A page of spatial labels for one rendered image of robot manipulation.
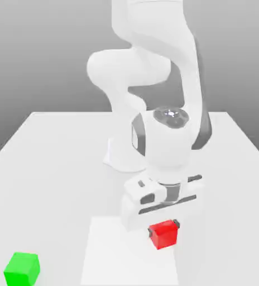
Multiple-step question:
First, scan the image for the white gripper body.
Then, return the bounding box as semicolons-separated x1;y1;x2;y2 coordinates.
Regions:
120;178;206;233

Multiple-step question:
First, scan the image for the small red cube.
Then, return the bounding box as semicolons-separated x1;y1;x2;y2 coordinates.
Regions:
148;220;180;250

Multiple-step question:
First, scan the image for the small green cube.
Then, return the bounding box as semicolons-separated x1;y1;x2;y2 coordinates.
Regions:
3;251;41;286

